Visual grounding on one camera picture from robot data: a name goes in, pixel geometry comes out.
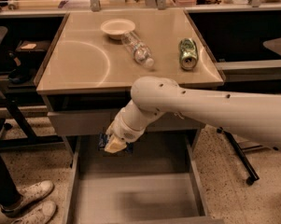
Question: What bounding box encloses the white sneaker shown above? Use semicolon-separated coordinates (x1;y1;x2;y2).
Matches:
11;201;57;224
1;180;54;217

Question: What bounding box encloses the black wheeled stand base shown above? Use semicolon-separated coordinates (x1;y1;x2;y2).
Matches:
216;126;281;187

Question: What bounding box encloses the lower white sneaker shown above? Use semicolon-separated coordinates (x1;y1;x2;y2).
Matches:
11;201;57;224

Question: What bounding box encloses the green soda can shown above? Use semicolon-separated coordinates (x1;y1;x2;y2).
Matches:
178;38;199;70

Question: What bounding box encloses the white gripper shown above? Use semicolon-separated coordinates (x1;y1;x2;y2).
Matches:
105;107;147;153

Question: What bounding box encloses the closed grey upper drawer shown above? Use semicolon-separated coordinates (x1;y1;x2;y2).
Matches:
48;109;204;136

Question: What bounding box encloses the dark trouser leg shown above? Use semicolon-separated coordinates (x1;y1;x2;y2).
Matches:
0;156;21;207

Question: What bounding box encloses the clear plastic water bottle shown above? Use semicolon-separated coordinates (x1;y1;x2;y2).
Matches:
121;32;154;69

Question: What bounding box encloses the white paper bowl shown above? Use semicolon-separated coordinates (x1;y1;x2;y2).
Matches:
101;19;135;40

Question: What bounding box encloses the open middle drawer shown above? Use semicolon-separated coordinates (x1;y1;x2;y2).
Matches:
70;132;225;224

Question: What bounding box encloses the grey drawer cabinet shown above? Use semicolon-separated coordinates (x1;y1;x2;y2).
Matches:
33;8;226;151

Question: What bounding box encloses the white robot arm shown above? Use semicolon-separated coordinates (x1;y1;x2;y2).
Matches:
105;77;281;153

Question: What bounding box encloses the black chair frame left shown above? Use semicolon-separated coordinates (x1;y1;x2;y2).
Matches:
0;26;63;148

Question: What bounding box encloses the grey metal shelf beam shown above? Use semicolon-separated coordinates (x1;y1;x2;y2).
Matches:
215;60;281;82

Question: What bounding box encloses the upper white sneaker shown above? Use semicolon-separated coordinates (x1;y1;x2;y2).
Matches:
1;180;54;217

